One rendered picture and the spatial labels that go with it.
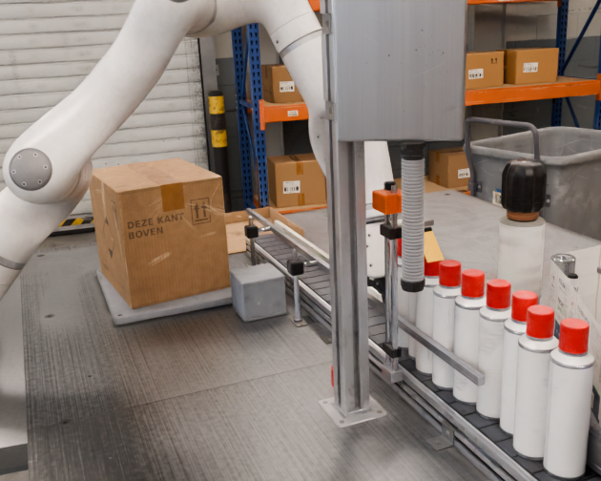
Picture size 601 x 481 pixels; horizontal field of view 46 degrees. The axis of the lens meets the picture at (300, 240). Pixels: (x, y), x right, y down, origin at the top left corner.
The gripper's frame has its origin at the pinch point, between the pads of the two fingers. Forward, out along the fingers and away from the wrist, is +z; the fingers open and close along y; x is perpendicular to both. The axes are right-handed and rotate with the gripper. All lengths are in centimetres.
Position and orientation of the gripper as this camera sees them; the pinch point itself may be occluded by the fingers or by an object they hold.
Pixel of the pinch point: (391, 303)
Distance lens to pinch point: 131.4
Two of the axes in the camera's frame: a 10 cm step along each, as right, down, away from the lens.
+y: 9.3, -1.5, 3.4
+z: 1.7, 9.9, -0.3
